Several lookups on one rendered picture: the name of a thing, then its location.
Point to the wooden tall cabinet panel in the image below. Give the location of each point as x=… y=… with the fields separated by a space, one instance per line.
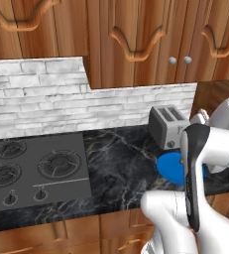
x=215 y=94

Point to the orange fish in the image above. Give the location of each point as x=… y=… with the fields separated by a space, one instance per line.
x=182 y=161

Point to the wooden carved cupboard door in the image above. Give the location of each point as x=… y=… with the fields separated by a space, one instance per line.
x=215 y=36
x=136 y=39
x=23 y=26

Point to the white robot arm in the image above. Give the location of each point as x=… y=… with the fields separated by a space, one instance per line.
x=172 y=215

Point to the blue round plate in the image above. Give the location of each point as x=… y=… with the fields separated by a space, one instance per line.
x=169 y=168

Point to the wooden drawer front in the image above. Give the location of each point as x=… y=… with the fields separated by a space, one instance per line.
x=119 y=244
x=43 y=236
x=122 y=221

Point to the silver round cupboard knob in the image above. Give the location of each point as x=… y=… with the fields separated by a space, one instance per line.
x=172 y=60
x=187 y=60

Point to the dark grey gas hob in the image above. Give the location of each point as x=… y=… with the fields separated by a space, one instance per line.
x=36 y=172

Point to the black hob knob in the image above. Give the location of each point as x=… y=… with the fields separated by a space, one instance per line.
x=10 y=198
x=40 y=194

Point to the silver two-slot toaster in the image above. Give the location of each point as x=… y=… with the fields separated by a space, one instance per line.
x=165 y=127

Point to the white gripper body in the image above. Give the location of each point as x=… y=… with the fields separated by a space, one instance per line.
x=199 y=116

